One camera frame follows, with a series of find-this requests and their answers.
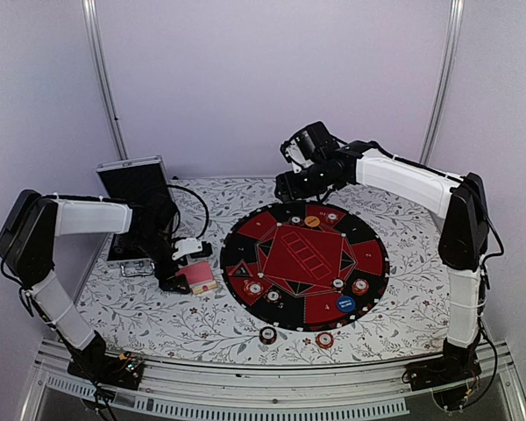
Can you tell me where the round red black poker mat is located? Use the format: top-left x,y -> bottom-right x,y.
219,201 -> 390,332

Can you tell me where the floral table cloth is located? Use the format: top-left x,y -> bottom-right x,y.
76,178 -> 450,366

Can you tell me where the aluminium poker case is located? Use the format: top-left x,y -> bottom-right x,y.
96,155 -> 177,276

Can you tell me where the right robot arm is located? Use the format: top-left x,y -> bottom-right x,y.
275,136 -> 497,391

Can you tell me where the aluminium frame post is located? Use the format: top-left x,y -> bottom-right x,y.
419,0 -> 466,166
82,0 -> 128,160

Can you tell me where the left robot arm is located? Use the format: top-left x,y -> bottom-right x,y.
0,189 -> 212,390

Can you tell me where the red playing card deck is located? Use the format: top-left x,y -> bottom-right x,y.
177,261 -> 215,288

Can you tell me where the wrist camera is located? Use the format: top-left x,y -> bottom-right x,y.
172,238 -> 213,260
280,121 -> 340,174

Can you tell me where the orange poker chip stack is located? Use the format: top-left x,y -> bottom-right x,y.
315,332 -> 334,349

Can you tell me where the left aluminium frame post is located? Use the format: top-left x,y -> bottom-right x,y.
82,0 -> 128,160

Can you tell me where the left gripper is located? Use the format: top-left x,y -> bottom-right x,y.
131,230 -> 191,294

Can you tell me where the right aluminium frame post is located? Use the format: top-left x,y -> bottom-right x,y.
419,0 -> 466,166

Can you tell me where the blue small blind button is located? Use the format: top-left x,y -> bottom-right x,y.
337,296 -> 356,313

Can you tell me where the dark poker chip stack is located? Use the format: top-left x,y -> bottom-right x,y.
259,327 -> 277,345

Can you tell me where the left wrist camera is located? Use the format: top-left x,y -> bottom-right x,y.
172,238 -> 213,260

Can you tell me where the front aluminium rail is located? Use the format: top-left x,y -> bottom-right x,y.
20,340 -> 526,420

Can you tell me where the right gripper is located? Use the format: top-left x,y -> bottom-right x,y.
276,161 -> 338,203

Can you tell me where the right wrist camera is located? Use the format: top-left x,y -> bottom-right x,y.
280,121 -> 340,174

